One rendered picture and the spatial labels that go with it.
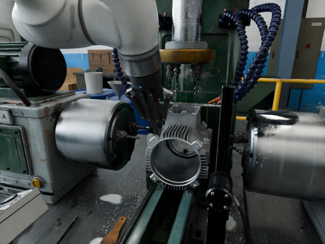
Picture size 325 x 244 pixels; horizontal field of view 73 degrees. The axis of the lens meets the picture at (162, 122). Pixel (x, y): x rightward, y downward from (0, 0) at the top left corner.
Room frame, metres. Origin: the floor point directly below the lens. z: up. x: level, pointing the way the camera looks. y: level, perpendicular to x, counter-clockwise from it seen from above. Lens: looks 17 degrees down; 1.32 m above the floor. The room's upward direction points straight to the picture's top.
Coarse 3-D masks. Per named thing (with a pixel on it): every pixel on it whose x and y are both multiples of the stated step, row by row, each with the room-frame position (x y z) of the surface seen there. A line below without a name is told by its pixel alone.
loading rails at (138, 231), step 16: (160, 192) 0.58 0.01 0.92; (176, 192) 0.68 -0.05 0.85; (192, 192) 0.58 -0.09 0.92; (144, 208) 0.50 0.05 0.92; (160, 208) 0.55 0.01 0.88; (192, 208) 0.49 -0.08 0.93; (128, 224) 0.43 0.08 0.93; (144, 224) 0.44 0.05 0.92; (160, 224) 0.55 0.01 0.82; (176, 224) 0.44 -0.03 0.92; (192, 224) 0.50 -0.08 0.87; (128, 240) 0.40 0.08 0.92; (144, 240) 0.42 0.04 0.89; (160, 240) 0.47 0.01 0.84; (176, 240) 0.40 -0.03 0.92; (192, 240) 0.50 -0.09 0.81
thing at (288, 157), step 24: (264, 120) 0.56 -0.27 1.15; (288, 120) 0.55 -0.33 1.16; (312, 120) 0.54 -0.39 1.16; (240, 144) 0.58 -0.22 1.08; (264, 144) 0.51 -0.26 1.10; (288, 144) 0.50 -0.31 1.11; (312, 144) 0.49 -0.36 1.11; (264, 168) 0.49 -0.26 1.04; (288, 168) 0.48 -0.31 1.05; (312, 168) 0.47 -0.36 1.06; (264, 192) 0.52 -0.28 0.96; (288, 192) 0.49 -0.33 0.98; (312, 192) 0.47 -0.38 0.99
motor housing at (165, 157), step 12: (168, 132) 0.62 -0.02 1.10; (180, 132) 0.61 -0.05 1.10; (156, 144) 0.60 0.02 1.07; (156, 156) 0.65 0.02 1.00; (168, 156) 0.73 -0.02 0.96; (180, 156) 0.77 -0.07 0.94; (192, 156) 0.76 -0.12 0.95; (204, 156) 0.57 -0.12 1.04; (156, 168) 0.62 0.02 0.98; (168, 168) 0.66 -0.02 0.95; (180, 168) 0.68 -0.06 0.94; (192, 168) 0.65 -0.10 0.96; (204, 168) 0.56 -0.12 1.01; (168, 180) 0.60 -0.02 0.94; (180, 180) 0.60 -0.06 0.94; (192, 180) 0.57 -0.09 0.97
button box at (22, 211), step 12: (24, 192) 0.36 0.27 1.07; (36, 192) 0.36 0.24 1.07; (12, 204) 0.31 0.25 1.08; (24, 204) 0.33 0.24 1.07; (36, 204) 0.34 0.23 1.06; (0, 216) 0.29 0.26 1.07; (12, 216) 0.30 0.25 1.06; (24, 216) 0.32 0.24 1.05; (36, 216) 0.33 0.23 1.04; (0, 228) 0.28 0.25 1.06; (12, 228) 0.29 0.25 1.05; (24, 228) 0.30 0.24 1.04; (0, 240) 0.27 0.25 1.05; (12, 240) 0.28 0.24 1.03
